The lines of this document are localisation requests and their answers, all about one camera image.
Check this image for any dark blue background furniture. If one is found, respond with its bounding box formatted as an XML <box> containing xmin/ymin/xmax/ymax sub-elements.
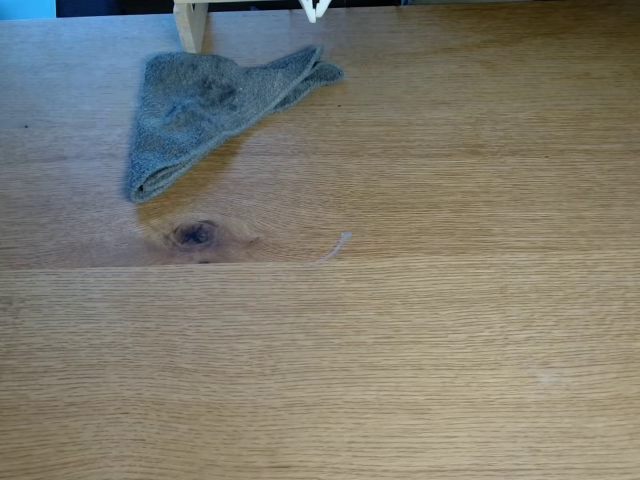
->
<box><xmin>55</xmin><ymin>0</ymin><xmax>176</xmax><ymax>19</ymax></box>

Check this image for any light wooden stand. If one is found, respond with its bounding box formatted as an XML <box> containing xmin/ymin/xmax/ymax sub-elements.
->
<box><xmin>172</xmin><ymin>0</ymin><xmax>321</xmax><ymax>55</ymax></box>

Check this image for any thin pale thread piece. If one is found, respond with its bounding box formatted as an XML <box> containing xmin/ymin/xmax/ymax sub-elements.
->
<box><xmin>310</xmin><ymin>231</ymin><xmax>354</xmax><ymax>267</ymax></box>

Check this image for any grey microfibre cloth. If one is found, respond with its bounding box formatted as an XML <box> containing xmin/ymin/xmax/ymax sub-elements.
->
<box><xmin>124</xmin><ymin>44</ymin><xmax>346</xmax><ymax>205</ymax></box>

